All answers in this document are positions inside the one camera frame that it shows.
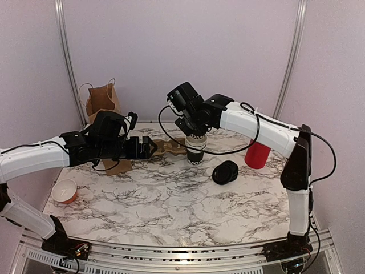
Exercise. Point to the single black paper cup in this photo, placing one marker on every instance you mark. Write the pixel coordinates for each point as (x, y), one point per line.
(196, 141)

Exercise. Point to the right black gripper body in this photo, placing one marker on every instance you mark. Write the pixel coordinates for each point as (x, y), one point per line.
(191, 126)

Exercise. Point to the right aluminium frame post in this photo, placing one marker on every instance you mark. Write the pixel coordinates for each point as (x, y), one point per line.
(293, 55)

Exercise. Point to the left aluminium frame post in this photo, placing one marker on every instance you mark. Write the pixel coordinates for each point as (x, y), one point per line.
(61, 23)

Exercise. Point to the brown paper bag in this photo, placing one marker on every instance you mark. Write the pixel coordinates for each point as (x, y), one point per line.
(104, 98)

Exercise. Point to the aluminium frame post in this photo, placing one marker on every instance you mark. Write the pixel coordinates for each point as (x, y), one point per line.
(293, 55)
(61, 23)

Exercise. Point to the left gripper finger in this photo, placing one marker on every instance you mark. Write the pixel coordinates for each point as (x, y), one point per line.
(148, 153)
(148, 144)

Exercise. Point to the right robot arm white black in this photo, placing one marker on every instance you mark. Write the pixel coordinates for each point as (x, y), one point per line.
(292, 143)

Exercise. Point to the far cardboard cup carrier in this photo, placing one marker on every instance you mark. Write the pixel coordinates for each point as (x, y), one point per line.
(168, 147)

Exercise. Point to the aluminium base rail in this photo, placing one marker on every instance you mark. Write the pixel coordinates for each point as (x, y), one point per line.
(123, 258)

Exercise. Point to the orange white bowl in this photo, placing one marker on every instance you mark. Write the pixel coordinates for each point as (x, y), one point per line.
(65, 191)

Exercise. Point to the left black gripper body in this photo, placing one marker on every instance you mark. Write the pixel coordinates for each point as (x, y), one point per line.
(109, 149)

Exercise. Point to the stack of black paper cups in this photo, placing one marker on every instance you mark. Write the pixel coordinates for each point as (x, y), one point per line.
(194, 156)

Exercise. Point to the red cylindrical container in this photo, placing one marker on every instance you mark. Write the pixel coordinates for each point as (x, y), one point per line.
(257, 155)

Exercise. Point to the stack of black cup lids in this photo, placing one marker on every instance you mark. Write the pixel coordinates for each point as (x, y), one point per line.
(225, 172)

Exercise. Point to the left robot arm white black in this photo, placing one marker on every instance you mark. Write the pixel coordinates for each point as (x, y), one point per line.
(26, 159)

